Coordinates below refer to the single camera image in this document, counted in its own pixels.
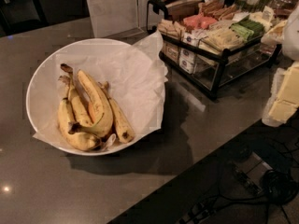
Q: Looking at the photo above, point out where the large curved yellow banana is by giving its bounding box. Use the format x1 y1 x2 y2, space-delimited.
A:
68 70 113 138

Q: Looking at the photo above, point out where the right spotted yellow banana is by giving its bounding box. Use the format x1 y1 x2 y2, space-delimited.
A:
100 81 135 144

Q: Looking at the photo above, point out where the orange banana-shaped fruit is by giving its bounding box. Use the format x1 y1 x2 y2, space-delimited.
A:
88 102 95 123

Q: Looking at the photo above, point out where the white round bowl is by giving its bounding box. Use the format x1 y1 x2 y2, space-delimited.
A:
25 37 166 157

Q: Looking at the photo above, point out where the middle spotted yellow banana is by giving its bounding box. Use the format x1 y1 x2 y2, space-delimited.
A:
59 63 93 127

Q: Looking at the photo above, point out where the white paper liner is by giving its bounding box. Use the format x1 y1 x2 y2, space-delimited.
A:
32 30 169 152

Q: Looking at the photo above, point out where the white paper bag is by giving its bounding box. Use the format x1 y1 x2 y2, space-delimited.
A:
87 0 137 37

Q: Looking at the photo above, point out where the black power strip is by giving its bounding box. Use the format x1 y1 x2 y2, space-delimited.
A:
175 203 216 224

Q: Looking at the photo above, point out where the yellow packet stack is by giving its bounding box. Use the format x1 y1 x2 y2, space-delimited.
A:
262 62 299 127

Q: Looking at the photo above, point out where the black wire condiment rack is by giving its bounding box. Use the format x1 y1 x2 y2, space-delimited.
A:
147 0 281 99

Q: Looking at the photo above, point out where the black coiled cable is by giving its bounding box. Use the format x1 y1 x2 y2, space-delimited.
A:
260 169 299 206

